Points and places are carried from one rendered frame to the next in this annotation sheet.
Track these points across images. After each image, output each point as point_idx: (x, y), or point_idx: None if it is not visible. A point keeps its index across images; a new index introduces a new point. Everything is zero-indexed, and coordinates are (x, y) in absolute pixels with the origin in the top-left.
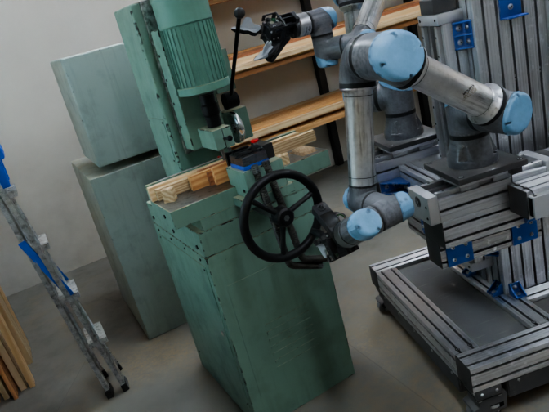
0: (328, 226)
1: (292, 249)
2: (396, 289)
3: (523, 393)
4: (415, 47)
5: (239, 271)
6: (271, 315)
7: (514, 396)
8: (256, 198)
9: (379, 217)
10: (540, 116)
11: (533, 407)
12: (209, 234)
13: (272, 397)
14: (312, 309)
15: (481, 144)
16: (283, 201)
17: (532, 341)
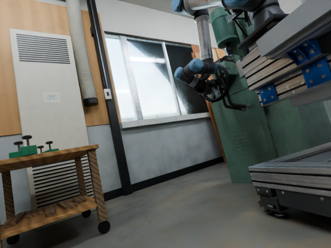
0: None
1: (243, 103)
2: (329, 142)
3: (316, 223)
4: None
5: (222, 110)
6: (234, 132)
7: (309, 220)
8: (215, 78)
9: (179, 69)
10: None
11: (301, 228)
12: None
13: (236, 170)
14: (254, 135)
15: (257, 17)
16: (222, 78)
17: (296, 166)
